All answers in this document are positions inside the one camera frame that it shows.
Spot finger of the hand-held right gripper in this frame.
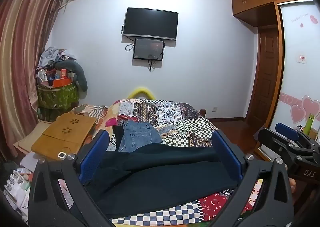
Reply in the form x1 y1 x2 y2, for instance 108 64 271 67
275 122 313 146
255 128 315 165

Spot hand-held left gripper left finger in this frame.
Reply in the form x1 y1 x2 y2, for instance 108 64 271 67
28 129 113 227

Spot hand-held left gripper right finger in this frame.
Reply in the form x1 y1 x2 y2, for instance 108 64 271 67
212 130 294 227

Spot dark green pants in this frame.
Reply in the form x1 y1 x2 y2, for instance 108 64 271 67
86 143 240 217

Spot person's right hand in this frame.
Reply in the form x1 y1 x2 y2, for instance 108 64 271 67
289 178 298 196

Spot green bottle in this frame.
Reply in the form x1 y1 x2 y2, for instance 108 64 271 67
303 114 316 135

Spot black garment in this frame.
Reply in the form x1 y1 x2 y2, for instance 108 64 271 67
112 125 125 152

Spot wooden lap desk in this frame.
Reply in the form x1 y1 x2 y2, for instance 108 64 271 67
30 113 97 161

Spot blue jeans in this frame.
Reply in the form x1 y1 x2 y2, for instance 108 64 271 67
118 120 163 153

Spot patchwork quilt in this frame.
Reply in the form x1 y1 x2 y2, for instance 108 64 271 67
75 98 265 227

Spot green storage box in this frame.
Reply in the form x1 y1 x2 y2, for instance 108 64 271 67
37 83 79 110

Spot beige mat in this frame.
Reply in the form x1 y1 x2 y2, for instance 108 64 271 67
13 119 58 155

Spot grey neck pillow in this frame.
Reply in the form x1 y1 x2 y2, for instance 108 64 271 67
54 61 88 92

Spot orange box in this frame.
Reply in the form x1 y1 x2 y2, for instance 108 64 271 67
52 78 72 88

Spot pile of small packets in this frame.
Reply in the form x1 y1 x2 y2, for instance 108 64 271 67
5 164 34 217

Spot pile of clothes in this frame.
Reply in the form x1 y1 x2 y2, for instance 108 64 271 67
39 46 77 70

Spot small black monitor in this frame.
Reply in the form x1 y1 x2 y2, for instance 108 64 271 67
133 37 165 62

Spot striped red curtain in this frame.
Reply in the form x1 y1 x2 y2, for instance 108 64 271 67
0 0 70 165

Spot yellow curved bed rail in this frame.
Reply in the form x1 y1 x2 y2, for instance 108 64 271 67
127 86 155 99

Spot wall-mounted black television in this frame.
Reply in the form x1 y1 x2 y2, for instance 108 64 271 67
122 7 179 41

